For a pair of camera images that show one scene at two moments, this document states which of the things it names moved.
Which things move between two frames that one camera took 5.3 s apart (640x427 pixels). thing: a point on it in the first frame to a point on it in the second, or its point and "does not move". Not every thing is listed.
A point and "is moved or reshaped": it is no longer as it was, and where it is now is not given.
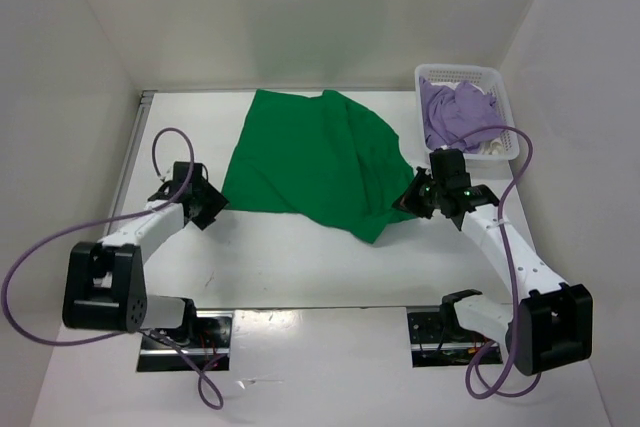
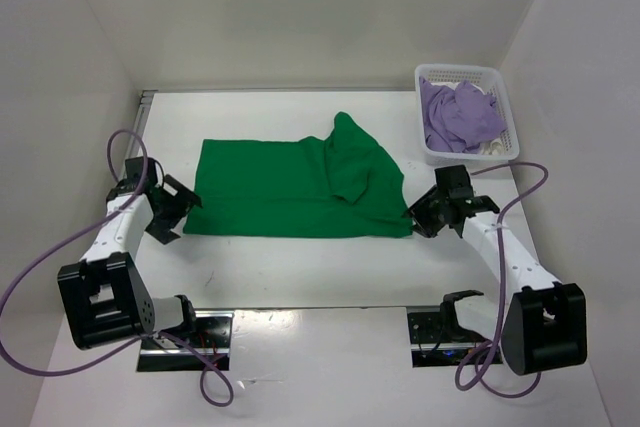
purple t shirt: [449, 115] does not move
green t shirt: [325, 155] is moved or reshaped
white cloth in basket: [493, 147] does not move
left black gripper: [216, 202] to [182, 202]
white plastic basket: [488, 78] does not move
